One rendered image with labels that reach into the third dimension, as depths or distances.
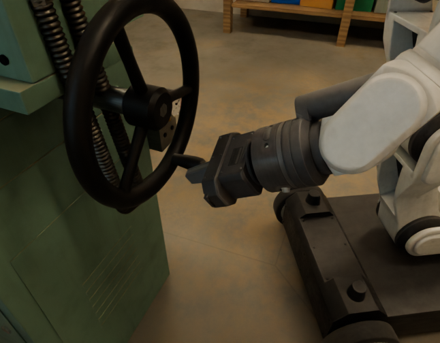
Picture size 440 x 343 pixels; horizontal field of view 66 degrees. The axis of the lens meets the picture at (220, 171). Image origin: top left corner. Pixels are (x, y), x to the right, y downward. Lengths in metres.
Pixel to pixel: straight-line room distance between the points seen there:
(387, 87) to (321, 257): 0.79
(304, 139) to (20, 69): 0.33
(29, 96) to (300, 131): 0.31
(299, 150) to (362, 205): 0.94
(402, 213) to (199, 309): 0.67
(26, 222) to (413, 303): 0.96
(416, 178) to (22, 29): 0.79
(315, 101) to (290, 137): 0.05
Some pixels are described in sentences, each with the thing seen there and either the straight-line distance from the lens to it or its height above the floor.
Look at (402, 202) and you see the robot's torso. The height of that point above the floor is 0.42.
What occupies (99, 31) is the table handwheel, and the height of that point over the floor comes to 0.93.
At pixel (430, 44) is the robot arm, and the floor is 0.93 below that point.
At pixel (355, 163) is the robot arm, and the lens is 0.36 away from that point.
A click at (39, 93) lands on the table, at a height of 0.86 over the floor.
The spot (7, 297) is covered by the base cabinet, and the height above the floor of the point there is 0.53.
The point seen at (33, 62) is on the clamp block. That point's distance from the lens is 0.45.
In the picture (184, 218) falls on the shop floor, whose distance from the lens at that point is 1.41.
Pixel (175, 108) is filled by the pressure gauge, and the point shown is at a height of 0.65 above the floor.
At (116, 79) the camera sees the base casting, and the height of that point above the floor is 0.75.
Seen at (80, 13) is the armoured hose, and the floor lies 0.93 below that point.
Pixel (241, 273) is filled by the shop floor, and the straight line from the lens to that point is 1.25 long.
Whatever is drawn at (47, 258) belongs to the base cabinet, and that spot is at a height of 0.53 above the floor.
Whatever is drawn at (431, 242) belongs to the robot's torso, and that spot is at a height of 0.30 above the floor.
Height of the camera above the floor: 1.04
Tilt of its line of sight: 40 degrees down
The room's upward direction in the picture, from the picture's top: straight up
